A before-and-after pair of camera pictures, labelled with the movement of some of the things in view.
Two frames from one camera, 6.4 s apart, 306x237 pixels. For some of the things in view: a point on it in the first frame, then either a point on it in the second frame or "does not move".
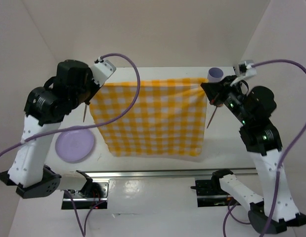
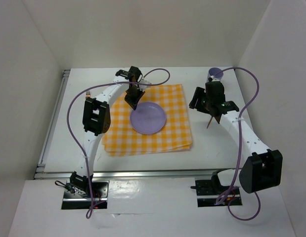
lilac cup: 215,74 does not move
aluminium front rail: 158,173 does not move
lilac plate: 74,146 to 149,118
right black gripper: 214,91 to 199,93
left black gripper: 96,87 to 133,102
